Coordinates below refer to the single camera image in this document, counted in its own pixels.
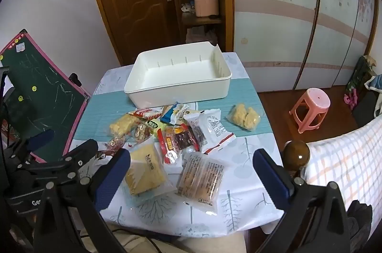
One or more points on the white packet with dark snack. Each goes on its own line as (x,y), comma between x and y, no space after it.
(195,129)

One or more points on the pink plastic stool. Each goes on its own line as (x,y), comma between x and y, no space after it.
(316,97)

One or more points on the pink toy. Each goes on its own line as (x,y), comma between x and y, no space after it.
(350,99)

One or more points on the small white toy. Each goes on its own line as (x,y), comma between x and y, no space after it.
(186,6)

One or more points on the cream snack packet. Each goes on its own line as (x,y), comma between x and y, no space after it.
(191,113)

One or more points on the popcorn ball twist wrapper packet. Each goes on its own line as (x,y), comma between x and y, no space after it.
(115,145)

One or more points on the green label snack packet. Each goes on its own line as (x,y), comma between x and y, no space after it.
(150,125)

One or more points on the clear packet of yellow puffs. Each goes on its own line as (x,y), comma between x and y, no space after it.
(244,117)

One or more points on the teal ribbed placemat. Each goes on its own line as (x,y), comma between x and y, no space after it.
(104,112)

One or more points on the brown bedpost knob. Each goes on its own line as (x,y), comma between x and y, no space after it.
(295,154)

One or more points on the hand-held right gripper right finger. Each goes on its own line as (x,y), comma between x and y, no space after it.
(271,178)

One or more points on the white plastic bin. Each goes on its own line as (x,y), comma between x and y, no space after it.
(179,73)

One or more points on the red and white snack packet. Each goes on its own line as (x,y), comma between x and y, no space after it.
(144,113)

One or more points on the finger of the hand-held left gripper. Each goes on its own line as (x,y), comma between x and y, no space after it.
(38,138)
(82,150)

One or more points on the yellow cake packet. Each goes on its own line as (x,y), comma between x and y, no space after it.
(146,169)

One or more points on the checked blanket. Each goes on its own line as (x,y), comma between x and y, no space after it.
(343,157)

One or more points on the clear brown biscuit packet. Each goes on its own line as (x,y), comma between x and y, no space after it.
(200,178)

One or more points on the wooden door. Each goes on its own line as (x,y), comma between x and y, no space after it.
(128,2)

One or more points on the green chalkboard with pink frame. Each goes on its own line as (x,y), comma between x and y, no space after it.
(38,85)

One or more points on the yellow rice crisp packet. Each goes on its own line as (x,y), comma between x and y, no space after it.
(122,124)

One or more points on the blue and white snack packet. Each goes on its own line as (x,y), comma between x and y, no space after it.
(172,114)

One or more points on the dark red jerky packet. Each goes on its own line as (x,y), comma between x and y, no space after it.
(182,139)

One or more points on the black clip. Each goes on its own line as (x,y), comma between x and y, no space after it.
(75,79)

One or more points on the floral sliding wardrobe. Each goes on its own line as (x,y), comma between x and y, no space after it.
(268,32)

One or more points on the flat white snack packet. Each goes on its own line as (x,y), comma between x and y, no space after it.
(174,168)

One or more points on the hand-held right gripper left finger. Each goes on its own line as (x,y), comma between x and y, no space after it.
(113,178)

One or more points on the green bag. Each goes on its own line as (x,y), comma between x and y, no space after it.
(358,76)

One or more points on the blue and white cloth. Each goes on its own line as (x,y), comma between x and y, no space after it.
(374,82)

